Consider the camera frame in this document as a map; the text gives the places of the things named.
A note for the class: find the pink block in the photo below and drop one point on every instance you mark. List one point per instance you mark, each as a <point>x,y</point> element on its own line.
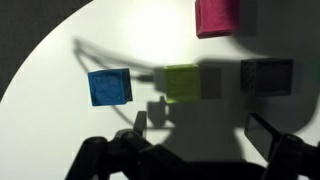
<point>216,16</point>

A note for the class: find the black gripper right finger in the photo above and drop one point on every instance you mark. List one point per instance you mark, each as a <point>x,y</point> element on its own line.
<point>286,156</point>

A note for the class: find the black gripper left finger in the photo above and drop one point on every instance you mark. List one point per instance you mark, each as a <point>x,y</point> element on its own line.
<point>100,160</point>

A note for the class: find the blue block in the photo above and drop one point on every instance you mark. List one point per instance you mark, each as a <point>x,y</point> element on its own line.
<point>109,87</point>

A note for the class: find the lime green block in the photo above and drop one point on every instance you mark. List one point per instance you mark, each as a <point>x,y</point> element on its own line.
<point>182,83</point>

